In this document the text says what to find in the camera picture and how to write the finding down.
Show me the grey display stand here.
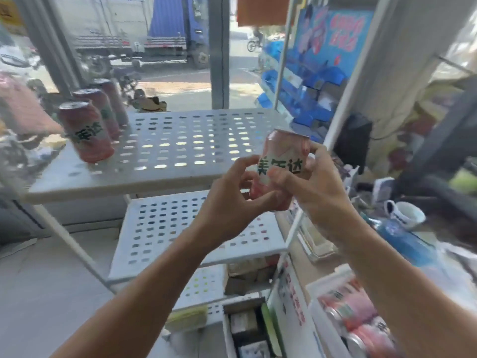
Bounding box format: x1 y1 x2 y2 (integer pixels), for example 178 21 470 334
395 76 477 220

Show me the green flat box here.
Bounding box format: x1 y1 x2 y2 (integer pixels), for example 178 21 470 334
260 302 287 358

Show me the white blue delivery truck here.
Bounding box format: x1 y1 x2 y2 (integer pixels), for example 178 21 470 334
52 0 211 70

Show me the white metal shelf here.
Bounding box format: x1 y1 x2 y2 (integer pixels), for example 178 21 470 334
0 0 394 332

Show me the person's left forearm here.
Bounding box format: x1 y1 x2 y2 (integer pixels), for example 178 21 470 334
50 227 221 358

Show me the white plastic bag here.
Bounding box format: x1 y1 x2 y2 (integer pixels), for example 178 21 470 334
421 238 477 306

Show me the blue printed poster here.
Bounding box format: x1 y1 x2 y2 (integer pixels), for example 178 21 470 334
292 5 375 77

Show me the yellow red wall poster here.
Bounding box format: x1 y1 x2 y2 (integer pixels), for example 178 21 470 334
367 82 477 176

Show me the black cash register monitor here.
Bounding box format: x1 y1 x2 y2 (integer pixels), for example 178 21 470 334
333 113 373 174

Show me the person's right forearm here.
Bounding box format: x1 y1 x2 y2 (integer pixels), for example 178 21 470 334
337 216 477 358

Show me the beige cat figurine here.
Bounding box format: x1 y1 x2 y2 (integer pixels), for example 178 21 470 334
140 95 167 112

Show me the green lidded snack cup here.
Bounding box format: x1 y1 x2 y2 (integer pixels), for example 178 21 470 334
449 167 477 194

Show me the open cardboard floor box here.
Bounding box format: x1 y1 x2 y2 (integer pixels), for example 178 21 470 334
222 298 284 358

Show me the pile of red cans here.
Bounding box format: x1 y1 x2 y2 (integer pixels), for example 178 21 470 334
318 277 401 358

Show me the person's right hand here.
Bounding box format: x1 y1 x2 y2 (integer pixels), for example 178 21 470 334
267 141 360 243

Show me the white van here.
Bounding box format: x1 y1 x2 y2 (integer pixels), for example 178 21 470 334
0 44 42 70

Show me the blue plastic display rack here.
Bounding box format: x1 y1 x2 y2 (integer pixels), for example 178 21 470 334
255 42 349 142

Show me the white plastic tray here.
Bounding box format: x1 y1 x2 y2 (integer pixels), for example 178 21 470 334
305 264 407 358

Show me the orange paper sheet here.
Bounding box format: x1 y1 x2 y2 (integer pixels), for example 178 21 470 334
237 0 291 27

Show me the yellow green packet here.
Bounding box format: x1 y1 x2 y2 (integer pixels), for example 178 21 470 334
163 305 209 332

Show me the person's left hand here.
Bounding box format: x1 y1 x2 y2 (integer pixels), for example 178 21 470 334
193 154 295 245

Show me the white mug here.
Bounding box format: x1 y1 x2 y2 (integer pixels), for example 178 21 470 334
384 200 426 231

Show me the blue rounded code stand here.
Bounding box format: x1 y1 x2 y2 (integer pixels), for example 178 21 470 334
372 178 395 204

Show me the white red printed sign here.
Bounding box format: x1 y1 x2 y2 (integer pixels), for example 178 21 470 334
267 255 325 358

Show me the blue drink bottle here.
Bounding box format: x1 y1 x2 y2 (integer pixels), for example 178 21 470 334
367 216 439 267

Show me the scooter with pink cover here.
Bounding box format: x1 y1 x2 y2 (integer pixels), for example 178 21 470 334
0 72 64 168

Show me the brown printed carton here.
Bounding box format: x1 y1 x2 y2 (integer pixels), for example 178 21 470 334
223 255 280 295

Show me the black electric scooter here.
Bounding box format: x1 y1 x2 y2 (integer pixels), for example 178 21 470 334
111 65 146 107

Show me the yellow door sticker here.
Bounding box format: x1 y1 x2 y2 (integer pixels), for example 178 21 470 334
0 0 27 34

